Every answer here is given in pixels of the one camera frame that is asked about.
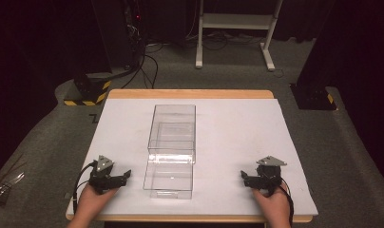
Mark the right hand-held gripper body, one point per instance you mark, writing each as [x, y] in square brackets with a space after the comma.
[269, 177]

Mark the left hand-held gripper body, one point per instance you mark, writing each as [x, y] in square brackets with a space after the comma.
[102, 179]

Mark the clear plastic drawer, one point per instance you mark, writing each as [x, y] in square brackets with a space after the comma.
[168, 177]

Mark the clear plastic drawer case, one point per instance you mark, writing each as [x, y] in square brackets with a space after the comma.
[172, 129]

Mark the person's left hand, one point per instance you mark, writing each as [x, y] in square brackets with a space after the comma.
[93, 201]

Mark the person's right hand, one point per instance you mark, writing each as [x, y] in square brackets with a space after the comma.
[272, 205]

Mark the white table cover sheet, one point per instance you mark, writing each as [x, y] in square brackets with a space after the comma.
[237, 142]

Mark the black floor tape mark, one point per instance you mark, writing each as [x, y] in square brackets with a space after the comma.
[94, 118]

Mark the wooden table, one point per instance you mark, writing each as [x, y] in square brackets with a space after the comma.
[190, 93]

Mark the dark equipment rack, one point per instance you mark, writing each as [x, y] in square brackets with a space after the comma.
[134, 31]

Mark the black post with striped base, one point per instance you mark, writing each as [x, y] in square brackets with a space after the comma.
[92, 85]

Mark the white metal stand frame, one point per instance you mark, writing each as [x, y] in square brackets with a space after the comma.
[237, 21]

